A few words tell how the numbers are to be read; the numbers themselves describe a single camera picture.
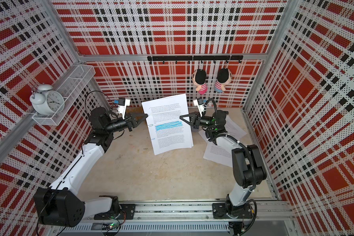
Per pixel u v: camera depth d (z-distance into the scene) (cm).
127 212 73
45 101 60
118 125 62
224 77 94
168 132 75
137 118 69
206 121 70
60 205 39
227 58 89
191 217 73
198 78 95
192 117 71
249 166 47
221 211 73
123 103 62
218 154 96
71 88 81
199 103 69
